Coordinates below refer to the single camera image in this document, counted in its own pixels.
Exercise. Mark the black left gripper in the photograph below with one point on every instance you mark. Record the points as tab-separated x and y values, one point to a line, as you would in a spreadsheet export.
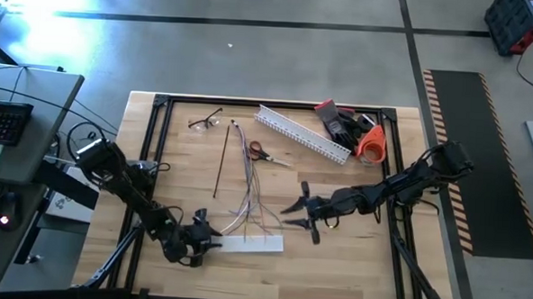
197	236

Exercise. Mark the black work glove red cuff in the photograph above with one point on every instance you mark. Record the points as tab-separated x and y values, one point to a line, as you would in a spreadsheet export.
362	123

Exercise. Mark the thin black rod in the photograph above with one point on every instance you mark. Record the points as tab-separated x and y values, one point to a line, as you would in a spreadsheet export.
221	161

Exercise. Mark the black backlit keyboard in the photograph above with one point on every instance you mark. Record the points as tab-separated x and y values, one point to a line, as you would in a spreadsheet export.
2	122

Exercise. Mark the clear safety glasses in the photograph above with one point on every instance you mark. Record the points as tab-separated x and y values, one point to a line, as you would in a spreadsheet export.
204	122

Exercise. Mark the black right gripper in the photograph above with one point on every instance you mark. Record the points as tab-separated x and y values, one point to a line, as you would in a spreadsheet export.
320	210

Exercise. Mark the black grey work glove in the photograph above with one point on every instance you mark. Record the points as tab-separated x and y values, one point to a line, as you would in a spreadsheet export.
337	125

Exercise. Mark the grey desk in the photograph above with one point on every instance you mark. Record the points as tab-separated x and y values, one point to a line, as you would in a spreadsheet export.
47	113

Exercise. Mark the white duct cover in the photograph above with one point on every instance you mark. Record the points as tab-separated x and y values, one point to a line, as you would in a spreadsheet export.
253	243

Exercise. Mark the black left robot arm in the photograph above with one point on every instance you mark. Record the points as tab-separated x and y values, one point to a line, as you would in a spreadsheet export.
125	184

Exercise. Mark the black striped-edge floor mat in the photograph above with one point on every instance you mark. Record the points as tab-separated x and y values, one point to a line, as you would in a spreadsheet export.
482	168

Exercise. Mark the white cardboard box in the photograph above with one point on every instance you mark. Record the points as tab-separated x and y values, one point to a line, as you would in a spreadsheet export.
66	204

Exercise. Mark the black red tool case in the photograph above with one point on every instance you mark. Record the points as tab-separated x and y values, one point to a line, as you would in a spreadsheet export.
515	23

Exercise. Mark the black aluminium table frame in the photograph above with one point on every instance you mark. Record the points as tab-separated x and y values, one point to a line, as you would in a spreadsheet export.
273	104

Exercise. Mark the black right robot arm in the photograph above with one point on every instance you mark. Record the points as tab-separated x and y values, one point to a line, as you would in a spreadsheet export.
382	193

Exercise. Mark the black computer mouse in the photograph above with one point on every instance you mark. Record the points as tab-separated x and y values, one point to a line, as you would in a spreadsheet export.
7	210

